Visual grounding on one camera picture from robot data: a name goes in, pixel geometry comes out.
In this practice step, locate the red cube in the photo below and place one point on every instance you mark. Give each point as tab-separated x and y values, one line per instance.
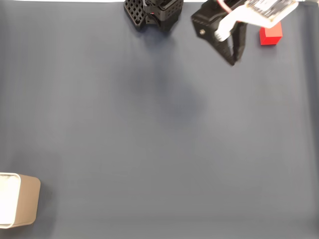
270	37

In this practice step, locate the beige box with white lining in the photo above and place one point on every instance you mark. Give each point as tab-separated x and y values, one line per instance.
25	201

